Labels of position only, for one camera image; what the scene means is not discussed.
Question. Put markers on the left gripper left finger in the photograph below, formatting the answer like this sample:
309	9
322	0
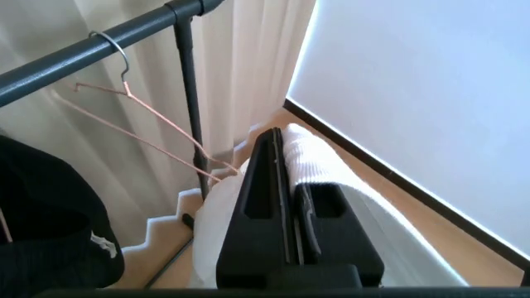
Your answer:
248	248

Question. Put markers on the black shorts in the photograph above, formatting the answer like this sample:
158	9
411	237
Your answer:
49	232

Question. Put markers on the white garment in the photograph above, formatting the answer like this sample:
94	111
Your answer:
314	157

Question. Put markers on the black clothes rack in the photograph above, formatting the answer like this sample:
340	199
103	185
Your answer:
62	62

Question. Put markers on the pink clothes hanger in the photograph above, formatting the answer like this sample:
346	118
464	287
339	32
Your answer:
165	120

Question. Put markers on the beige curtain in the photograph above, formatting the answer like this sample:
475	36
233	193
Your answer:
240	62

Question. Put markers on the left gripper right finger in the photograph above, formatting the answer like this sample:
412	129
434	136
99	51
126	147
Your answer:
348	244

